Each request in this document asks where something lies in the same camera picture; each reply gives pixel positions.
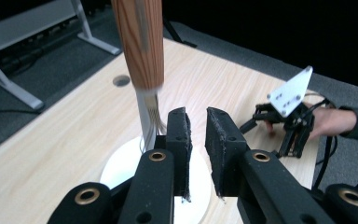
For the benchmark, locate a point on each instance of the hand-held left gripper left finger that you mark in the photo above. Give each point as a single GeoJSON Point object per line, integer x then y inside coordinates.
{"type": "Point", "coordinates": [180, 149]}

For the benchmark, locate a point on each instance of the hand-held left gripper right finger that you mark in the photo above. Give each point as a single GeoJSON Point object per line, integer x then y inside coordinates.
{"type": "Point", "coordinates": [222, 149]}

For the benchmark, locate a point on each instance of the white round plate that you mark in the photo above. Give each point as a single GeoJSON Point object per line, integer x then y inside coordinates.
{"type": "Point", "coordinates": [122, 165]}

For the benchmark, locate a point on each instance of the black stand leg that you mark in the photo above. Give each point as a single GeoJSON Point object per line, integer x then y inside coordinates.
{"type": "Point", "coordinates": [180, 34]}

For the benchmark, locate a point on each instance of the grey metal frame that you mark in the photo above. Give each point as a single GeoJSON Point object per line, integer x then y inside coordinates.
{"type": "Point", "coordinates": [28, 25]}

